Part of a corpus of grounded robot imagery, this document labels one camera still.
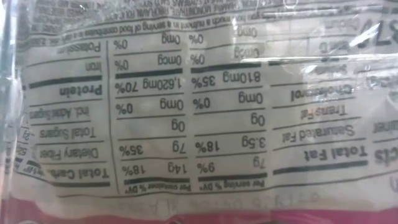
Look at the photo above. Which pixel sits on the clear plastic bin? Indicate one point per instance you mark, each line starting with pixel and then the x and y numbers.
pixel 4 62

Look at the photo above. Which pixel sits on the red ramen noodle packet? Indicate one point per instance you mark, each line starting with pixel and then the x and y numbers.
pixel 199 124

